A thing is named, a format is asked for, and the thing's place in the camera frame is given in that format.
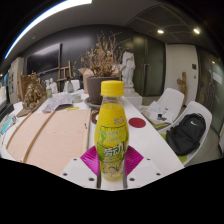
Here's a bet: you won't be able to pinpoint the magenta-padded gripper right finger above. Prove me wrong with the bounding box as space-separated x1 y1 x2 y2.
122 145 164 190

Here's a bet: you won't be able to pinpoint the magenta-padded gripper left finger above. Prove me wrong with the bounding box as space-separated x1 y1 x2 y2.
60 145 102 190

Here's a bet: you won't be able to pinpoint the yellow drink bottle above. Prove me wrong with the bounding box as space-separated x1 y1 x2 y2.
93 79 130 182

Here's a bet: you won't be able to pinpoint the light wooden drawing board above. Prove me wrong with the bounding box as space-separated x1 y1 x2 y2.
5 108 93 176

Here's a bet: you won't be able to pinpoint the flat round red coaster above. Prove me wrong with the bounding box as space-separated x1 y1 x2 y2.
128 117 147 129

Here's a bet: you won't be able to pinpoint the black backpack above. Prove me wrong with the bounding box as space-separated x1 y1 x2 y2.
165 113 207 157

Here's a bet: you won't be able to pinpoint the stack of papers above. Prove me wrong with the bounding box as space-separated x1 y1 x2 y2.
141 100 174 127

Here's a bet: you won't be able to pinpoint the loose printed papers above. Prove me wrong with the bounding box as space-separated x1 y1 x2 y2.
42 91 74 113

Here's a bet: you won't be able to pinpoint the white plastic chair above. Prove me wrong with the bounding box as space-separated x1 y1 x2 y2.
159 100 213 166
156 87 185 123

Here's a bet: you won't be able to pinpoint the dark pot with dried plant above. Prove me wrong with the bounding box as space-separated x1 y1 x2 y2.
74 31 134 105

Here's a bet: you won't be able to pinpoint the small white figurine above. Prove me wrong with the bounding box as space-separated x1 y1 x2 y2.
49 78 59 95

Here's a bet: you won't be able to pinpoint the small wooden figure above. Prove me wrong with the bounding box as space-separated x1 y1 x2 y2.
176 71 188 104

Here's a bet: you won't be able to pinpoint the wooden easel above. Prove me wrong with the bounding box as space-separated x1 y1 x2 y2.
57 60 74 92

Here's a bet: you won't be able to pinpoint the white plaster statue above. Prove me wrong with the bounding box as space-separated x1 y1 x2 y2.
119 49 144 108

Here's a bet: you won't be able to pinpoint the dark double door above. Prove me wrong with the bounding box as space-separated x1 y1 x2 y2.
133 33 166 98

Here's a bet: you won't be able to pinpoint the white display board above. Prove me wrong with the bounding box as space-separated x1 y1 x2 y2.
7 57 25 104

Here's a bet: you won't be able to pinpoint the long white ceiling light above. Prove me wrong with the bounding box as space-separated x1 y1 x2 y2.
3 0 93 59

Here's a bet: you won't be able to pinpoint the black wall screen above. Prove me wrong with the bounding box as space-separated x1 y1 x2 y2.
26 43 63 75

